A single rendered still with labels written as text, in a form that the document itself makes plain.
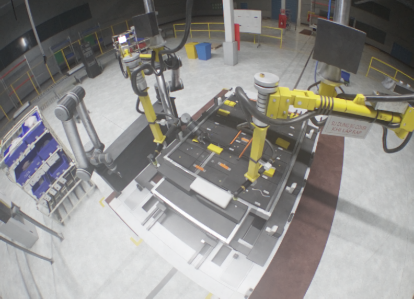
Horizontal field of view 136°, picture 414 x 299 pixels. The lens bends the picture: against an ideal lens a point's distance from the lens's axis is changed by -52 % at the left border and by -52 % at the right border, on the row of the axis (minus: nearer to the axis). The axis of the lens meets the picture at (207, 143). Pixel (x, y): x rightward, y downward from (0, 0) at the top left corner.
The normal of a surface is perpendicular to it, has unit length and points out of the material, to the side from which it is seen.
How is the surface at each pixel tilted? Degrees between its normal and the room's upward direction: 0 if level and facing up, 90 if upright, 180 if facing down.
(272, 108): 90
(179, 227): 0
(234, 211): 0
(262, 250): 0
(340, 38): 90
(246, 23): 90
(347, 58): 90
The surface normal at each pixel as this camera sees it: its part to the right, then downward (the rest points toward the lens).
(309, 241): -0.10, -0.68
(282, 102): -0.21, 0.72
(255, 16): -0.47, 0.67
